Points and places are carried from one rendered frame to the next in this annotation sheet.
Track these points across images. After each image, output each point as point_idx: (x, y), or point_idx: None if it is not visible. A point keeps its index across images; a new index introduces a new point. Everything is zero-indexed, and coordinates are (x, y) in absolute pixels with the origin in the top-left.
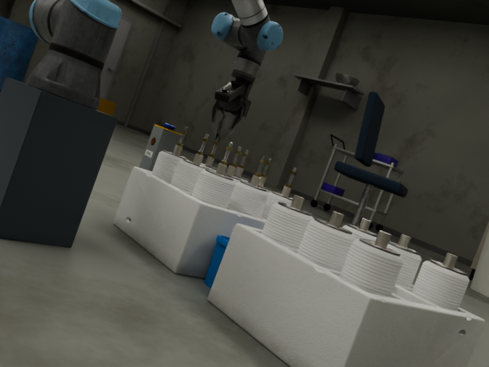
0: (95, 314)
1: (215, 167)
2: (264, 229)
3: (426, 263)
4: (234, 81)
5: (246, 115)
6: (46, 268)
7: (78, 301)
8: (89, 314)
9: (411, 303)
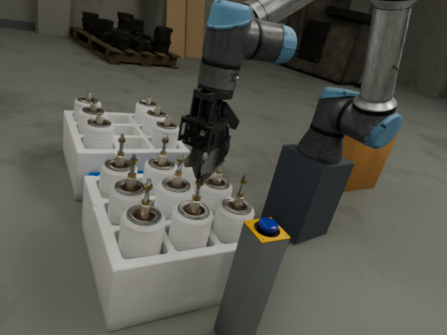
0: (235, 172)
1: (182, 212)
2: (177, 142)
3: (99, 104)
4: (223, 101)
5: (178, 136)
6: (261, 193)
7: (242, 177)
8: (237, 171)
9: (128, 113)
